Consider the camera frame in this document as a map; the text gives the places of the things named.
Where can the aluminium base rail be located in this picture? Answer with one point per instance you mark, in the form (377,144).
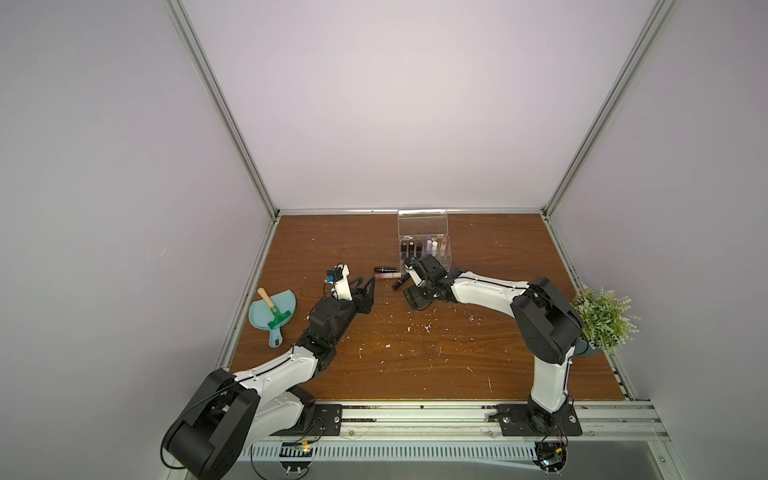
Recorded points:
(486,431)

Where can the black silver band lipstick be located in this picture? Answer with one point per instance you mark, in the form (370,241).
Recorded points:
(400,282)

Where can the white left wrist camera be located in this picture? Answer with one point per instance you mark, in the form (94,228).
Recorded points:
(337,278)

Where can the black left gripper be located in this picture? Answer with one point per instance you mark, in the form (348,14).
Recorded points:
(362,304)

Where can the green rake wooden handle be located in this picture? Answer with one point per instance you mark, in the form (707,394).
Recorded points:
(279,308)

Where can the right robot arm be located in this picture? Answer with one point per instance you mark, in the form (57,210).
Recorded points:
(549,326)

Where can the green potted plant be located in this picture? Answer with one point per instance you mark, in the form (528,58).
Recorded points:
(607,322)

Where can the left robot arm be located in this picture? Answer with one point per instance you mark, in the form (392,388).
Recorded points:
(230,411)

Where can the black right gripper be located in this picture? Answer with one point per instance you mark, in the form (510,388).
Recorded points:
(417,288)

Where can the clear acrylic lipstick organizer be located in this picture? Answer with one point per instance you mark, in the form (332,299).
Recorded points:
(419,225)

